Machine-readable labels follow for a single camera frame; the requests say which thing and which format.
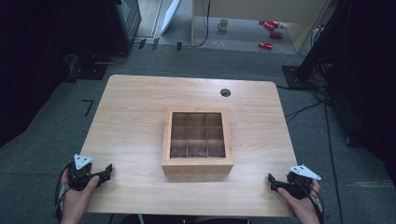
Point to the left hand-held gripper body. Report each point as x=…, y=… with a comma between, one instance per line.
x=79, y=180

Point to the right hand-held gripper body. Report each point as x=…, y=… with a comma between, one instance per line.
x=299, y=186

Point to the person's left hand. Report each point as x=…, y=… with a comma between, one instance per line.
x=74, y=202

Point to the person's right hand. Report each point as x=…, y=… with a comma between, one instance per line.
x=303, y=208

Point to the black floor tape corner mark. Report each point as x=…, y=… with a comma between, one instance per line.
x=89, y=105

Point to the wooden compartment box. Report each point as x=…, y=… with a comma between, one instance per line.
x=196, y=166

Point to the black floor tape strip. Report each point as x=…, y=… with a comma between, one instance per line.
x=142, y=44

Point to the red can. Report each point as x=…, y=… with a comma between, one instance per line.
x=270, y=25
x=265, y=45
x=276, y=34

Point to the black cabinet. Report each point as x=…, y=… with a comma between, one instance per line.
x=121, y=28

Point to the black stand with base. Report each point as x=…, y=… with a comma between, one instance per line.
x=317, y=40

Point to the grey mug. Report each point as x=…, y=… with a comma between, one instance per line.
x=223, y=25

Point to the white board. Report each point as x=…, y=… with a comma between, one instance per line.
x=169, y=15

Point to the black floor base plate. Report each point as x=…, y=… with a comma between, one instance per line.
x=90, y=70

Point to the light wooden shelf frame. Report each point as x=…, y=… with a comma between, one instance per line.
x=292, y=34

